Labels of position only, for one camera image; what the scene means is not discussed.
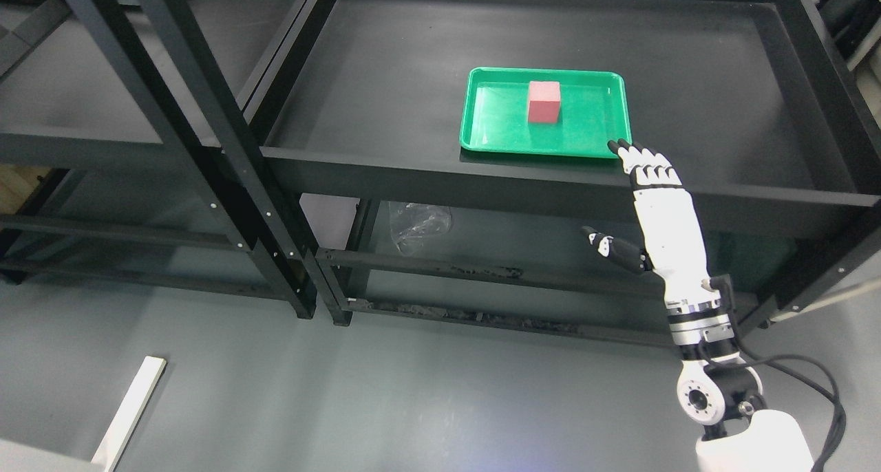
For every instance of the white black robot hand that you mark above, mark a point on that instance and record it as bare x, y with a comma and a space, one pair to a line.
673, 247

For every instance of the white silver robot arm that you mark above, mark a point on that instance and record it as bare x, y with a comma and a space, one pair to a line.
720, 391

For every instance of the clear plastic bag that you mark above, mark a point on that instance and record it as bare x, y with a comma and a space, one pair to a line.
412, 224

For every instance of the black metal right shelf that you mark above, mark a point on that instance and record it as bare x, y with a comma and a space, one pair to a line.
750, 98

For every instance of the white desk with legs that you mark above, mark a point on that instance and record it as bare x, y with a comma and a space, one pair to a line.
109, 453

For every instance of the pink cube block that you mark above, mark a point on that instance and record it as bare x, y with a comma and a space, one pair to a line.
544, 100

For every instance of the black metal shelf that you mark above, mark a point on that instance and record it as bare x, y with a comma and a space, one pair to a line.
750, 98
149, 117

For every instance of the green plastic tray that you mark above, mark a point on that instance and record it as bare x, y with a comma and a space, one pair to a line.
594, 111

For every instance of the black metal left shelf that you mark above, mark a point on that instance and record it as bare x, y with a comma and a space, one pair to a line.
149, 117

